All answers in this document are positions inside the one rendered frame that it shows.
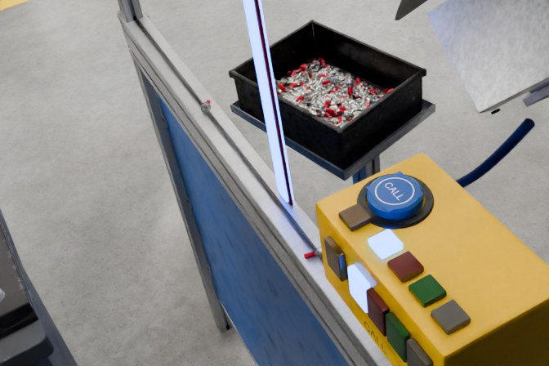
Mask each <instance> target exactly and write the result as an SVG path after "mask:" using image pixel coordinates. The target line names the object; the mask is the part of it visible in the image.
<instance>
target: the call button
mask: <svg viewBox="0 0 549 366"><path fill-rule="evenodd" d="M366 188H367V189H368V191H367V200H368V207H369V209H370V211H371V212H372V213H373V214H374V215H376V216H378V217H380V218H382V219H385V220H389V221H400V220H404V219H408V218H410V217H412V216H414V215H416V214H417V213H418V212H419V211H420V209H421V208H422V204H423V195H424V194H423V191H422V187H421V186H420V184H419V183H418V182H417V181H415V180H414V179H413V178H412V177H409V176H405V175H404V174H403V173H402V172H397V173H395V174H390V175H386V176H382V177H379V178H377V179H376V180H375V181H374V182H373V183H372V184H371V185H369V186H367V187H366Z"/></svg>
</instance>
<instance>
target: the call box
mask: <svg viewBox="0 0 549 366"><path fill-rule="evenodd" d="M397 172H402V173H403V174H404V175H405V176H409V177H412V178H413V179H414V180H415V181H417V182H418V183H419V184H420V186H421V187H422V191H423V194H424V195H423V204H422V208H421V209H420V211H419V212H418V213H417V214H416V215H414V216H412V217H410V218H408V219H404V220H400V221H389V220H385V219H382V218H380V217H378V216H376V215H374V214H373V213H372V212H371V211H370V209H369V207H368V200H367V191H368V189H367V188H366V187H367V186H369V185H371V184H372V183H373V182H374V181H375V180H376V179H377V178H379V177H382V176H386V175H390V174H395V173H397ZM357 203H359V204H360V205H361V206H362V207H363V208H364V210H365V211H366V212H367V213H368V214H369V215H370V216H371V218H372V221H371V223H369V224H367V225H365V226H363V227H360V228H358V229H357V230H354V231H350V230H349V229H348V228H347V227H346V225H345V224H344V223H343V222H342V221H341V219H340V218H339V216H338V213H339V212H341V211H343V210H345V209H347V208H349V207H351V206H353V205H356V204H357ZM315 207H316V213H317V219H318V226H319V237H320V242H321V248H322V254H323V260H324V271H325V277H326V279H327V280H328V282H329V283H330V284H331V285H332V286H333V288H334V289H335V290H336V292H337V293H338V295H339V296H340V297H341V299H342V300H343V301H344V302H345V303H346V305H347V306H348V307H349V309H350V310H351V312H352V313H353V314H354V316H355V317H356V318H357V320H358V321H359V322H360V324H361V325H362V326H363V328H364V329H365V330H366V332H367V333H368V335H369V336H370V337H371V338H372V339H373V341H374V342H375V343H376V345H377V346H378V348H379V349H380V350H381V351H382V353H383V354H384V356H385V357H386V358H387V359H388V360H389V362H390V363H391V365H392V366H408V365H407V362H406V363H405V362H404V361H403V360H402V359H401V358H400V357H399V356H398V354H397V353H396V352H395V350H394V349H393V348H392V346H391V345H390V343H389V342H388V341H387V338H386V337H384V336H383V335H382V334H381V332H380V331H379V330H378V328H377V327H376V326H375V324H374V323H373V322H372V320H371V319H370V318H369V317H368V312H367V313H366V312H364V310H363V309H362V308H361V306H360V305H359V304H358V302H357V301H356V300H355V299H354V298H353V297H352V295H351V294H350V285H349V277H348V269H347V268H348V267H349V266H351V265H355V267H356V268H357V269H358V270H359V272H360V273H361V274H362V275H363V277H365V278H366V280H367V281H368V282H369V284H370V288H374V290H375V291H376V292H377V294H378V295H379V296H380V297H381V299H382V300H383V301H384V302H385V303H386V304H387V305H388V307H389V308H390V312H393V313H394V314H395V316H396V317H397V318H398V319H399V321H400V322H401V323H402V324H403V325H404V326H405V327H406V328H407V330H408V331H409V332H410V335H411V338H414V339H415V340H416V341H417V343H418V344H419V345H420V346H421V348H422V349H423V350H424V351H425V352H426V353H427V354H428V356H429V357H430V358H431V359H432V361H433V366H549V265H548V264H546V263H545V262H544V261H543V260H542V259H541V258H540V257H539V256H537V255H536V254H535V253H534V252H533V251H532V250H531V249H530V248H528V247H527V246H526V245H525V244H524V243H523V242H522V241H521V240H520V239H518V238H517V237H516V236H515V235H514V234H513V233H512V232H510V231H509V229H508V228H506V227H505V226H504V224H502V223H501V222H500V221H499V220H498V219H497V218H496V217H495V216H493V215H492V214H491V213H490V212H489V211H488V210H487V209H486V208H484V207H483V206H482V205H481V204H480V203H479V202H478V201H477V200H476V199H474V198H473V197H472V196H471V195H470V194H469V193H468V192H466V191H465V190H464V189H463V188H462V187H461V186H460V185H459V184H458V183H457V182H456V181H455V180H454V179H453V178H452V177H451V176H449V175H448V174H447V173H446V172H445V171H444V170H443V169H442V168H441V167H439V166H438V165H437V164H436V163H435V162H434V161H433V160H432V159H430V158H429V157H428V156H427V155H426V154H424V153H422V154H417V155H415V156H413V157H411V158H408V159H406V160H404V161H403V162H401V163H397V164H396V165H394V166H392V167H389V168H387V169H386V170H383V171H381V172H379V173H377V174H375V175H373V176H370V177H368V178H366V179H364V180H362V181H360V182H357V183H355V184H353V185H351V186H349V187H347V188H345V189H343V190H340V191H338V192H336V193H335V194H332V195H329V196H328V197H326V198H324V199H321V200H320V201H318V202H317V203H316V205H315ZM387 229H389V230H391V232H392V233H393V234H394V235H395V236H396V237H397V238H398V239H399V240H400V242H401V243H402V244H403V249H402V250H400V251H398V252H396V253H394V254H392V255H390V256H388V257H386V258H384V259H381V258H380V257H379V256H378V255H377V254H376V253H375V251H374V250H373V249H372V248H371V247H370V245H369V244H368V239H369V238H371V237H373V236H374V235H376V234H379V233H381V232H382V231H384V230H387ZM329 235H330V236H331V237H332V238H333V239H334V241H335V242H336V243H337V245H338V246H339V247H340V248H341V250H342V251H343V252H344V253H345V257H346V271H347V280H345V281H343V282H342V281H341V280H340V279H339V278H338V277H337V276H336V275H335V273H334V272H333V270H332V269H331V268H330V267H329V265H328V263H327V256H326V250H325V244H324V238H326V237H328V236H329ZM407 251H410V252H411V253H412V254H413V255H414V256H415V257H416V258H417V259H418V261H419V262H420V263H421V264H422V265H423V266H424V271H423V272H422V273H421V274H419V275H417V276H415V277H413V278H411V279H409V280H407V281H405V282H404V283H402V282H401V281H400V280H399V279H398V278H397V277H396V275H395V274H394V273H393V272H392V271H391V269H390V268H389V267H388V265H387V262H388V261H389V260H391V259H393V258H395V257H397V256H398V255H400V254H402V253H404V252H407ZM427 275H432V276H433V277H434V278H435V279H436V280H437V282H438V283H439V284H440V285H441V286H442V287H443V288H444V289H445V291H446V293H447V295H446V297H444V298H443V299H441V300H439V301H437V302H435V303H433V304H431V305H430V306H428V307H426V308H424V307H422V305H421V304H420V303H419V302H418V301H417V299H416V298H415V297H414V296H413V295H412V293H411V292H410V291H409V290H408V286H409V285H410V284H411V283H414V282H416V281H418V280H419V279H421V278H423V277H425V276H427ZM452 299H454V300H455V302H456V303H457V304H459V305H460V307H461V308H463V309H464V311H465V312H466V313H467V314H468V315H469V316H470V317H471V322H470V323H469V324H468V325H466V326H464V327H462V328H460V329H458V330H457V331H455V332H453V333H451V334H449V335H447V334H446V333H445V332H444V331H443V329H442V328H441V327H440V326H439V325H438V324H437V323H436V322H435V321H434V320H433V318H432V317H431V311H432V310H434V309H435V308H437V307H439V306H442V305H443V304H444V303H446V302H448V301H451V300H452Z"/></svg>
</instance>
